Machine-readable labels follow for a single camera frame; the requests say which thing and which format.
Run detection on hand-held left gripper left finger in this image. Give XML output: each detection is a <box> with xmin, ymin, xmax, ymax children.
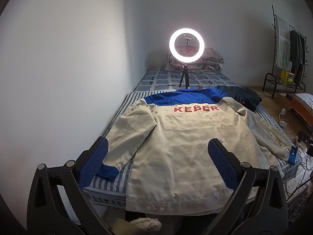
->
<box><xmin>26</xmin><ymin>136</ymin><xmax>115</xmax><ymax>235</ymax></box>

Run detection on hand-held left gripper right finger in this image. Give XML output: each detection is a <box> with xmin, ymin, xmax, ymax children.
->
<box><xmin>207</xmin><ymin>138</ymin><xmax>289</xmax><ymax>235</ymax></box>

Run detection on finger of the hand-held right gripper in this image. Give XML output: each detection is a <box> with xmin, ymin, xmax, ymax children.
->
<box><xmin>297</xmin><ymin>130</ymin><xmax>313</xmax><ymax>156</ymax></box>

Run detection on beige and blue work jacket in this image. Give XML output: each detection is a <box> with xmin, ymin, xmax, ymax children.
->
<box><xmin>95</xmin><ymin>88</ymin><xmax>299</xmax><ymax>213</ymax></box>

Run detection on pile of dark clothes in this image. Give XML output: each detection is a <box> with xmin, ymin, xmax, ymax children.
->
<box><xmin>216</xmin><ymin>85</ymin><xmax>263</xmax><ymax>112</ymax></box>

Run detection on black metal clothes rack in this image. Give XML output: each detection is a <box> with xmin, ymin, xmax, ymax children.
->
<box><xmin>262</xmin><ymin>4</ymin><xmax>307</xmax><ymax>99</ymax></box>

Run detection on dark hanging clothes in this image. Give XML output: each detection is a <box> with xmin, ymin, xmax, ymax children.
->
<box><xmin>289</xmin><ymin>30</ymin><xmax>307</xmax><ymax>81</ymax></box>

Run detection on blue striped bed sheet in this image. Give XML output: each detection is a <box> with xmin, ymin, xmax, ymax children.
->
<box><xmin>83</xmin><ymin>90</ymin><xmax>302</xmax><ymax>206</ymax></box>

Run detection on orange covered bench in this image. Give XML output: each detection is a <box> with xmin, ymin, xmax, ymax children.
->
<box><xmin>289</xmin><ymin>93</ymin><xmax>313</xmax><ymax>130</ymax></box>

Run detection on yellow box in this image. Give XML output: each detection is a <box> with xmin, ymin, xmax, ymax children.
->
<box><xmin>281</xmin><ymin>70</ymin><xmax>296</xmax><ymax>86</ymax></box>

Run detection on fluffy beige cloth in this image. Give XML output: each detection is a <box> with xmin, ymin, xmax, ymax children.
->
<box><xmin>114</xmin><ymin>217</ymin><xmax>162</xmax><ymax>235</ymax></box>

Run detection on striped hanging towel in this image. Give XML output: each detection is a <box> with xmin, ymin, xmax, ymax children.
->
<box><xmin>275</xmin><ymin>16</ymin><xmax>292</xmax><ymax>69</ymax></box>

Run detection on black tripod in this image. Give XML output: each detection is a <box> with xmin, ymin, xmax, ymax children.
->
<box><xmin>178</xmin><ymin>64</ymin><xmax>191</xmax><ymax>89</ymax></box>

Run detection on folded floral quilt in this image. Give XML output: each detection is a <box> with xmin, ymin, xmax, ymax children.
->
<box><xmin>164</xmin><ymin>48</ymin><xmax>225</xmax><ymax>73</ymax></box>

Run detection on blue checked bed sheet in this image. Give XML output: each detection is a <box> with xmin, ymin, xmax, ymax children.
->
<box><xmin>134</xmin><ymin>66</ymin><xmax>241</xmax><ymax>93</ymax></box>

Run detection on black phone holder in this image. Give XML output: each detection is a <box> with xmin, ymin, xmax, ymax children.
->
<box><xmin>182</xmin><ymin>35</ymin><xmax>194</xmax><ymax>57</ymax></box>

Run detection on black ring light cable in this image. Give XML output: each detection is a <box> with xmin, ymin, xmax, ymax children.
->
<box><xmin>189</xmin><ymin>78</ymin><xmax>218</xmax><ymax>89</ymax></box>

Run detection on white ring light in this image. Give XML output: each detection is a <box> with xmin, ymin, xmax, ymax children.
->
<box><xmin>169</xmin><ymin>28</ymin><xmax>205</xmax><ymax>63</ymax></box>

